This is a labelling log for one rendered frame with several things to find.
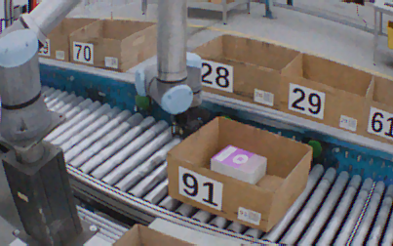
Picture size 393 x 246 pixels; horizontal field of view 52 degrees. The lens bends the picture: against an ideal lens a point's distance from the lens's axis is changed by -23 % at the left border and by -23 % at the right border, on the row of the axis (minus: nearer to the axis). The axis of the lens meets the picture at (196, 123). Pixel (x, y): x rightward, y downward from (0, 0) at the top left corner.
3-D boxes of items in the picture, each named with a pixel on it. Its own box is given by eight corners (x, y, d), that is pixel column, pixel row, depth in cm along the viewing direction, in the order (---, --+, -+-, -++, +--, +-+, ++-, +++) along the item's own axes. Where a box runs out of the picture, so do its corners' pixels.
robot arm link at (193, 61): (166, 54, 163) (193, 48, 167) (166, 88, 169) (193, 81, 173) (178, 61, 156) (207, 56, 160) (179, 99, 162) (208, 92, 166)
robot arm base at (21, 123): (23, 147, 112) (18, 113, 107) (-10, 131, 119) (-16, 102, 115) (61, 116, 127) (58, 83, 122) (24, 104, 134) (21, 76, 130)
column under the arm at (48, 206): (58, 266, 128) (29, 186, 112) (12, 234, 139) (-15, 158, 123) (100, 229, 148) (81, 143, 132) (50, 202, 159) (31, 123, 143)
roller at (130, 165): (104, 183, 172) (108, 194, 174) (182, 121, 210) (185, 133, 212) (96, 181, 175) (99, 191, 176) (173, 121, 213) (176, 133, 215)
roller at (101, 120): (51, 155, 187) (55, 166, 189) (122, 104, 226) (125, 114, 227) (45, 154, 190) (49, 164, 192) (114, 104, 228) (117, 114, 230)
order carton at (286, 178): (167, 195, 167) (164, 152, 159) (217, 157, 188) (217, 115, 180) (267, 232, 146) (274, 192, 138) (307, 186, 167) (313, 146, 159)
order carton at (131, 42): (69, 63, 243) (68, 35, 235) (103, 45, 265) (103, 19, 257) (121, 73, 225) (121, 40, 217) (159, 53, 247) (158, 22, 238)
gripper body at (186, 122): (171, 139, 174) (170, 105, 168) (184, 127, 180) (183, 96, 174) (190, 144, 170) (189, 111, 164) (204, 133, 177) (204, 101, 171)
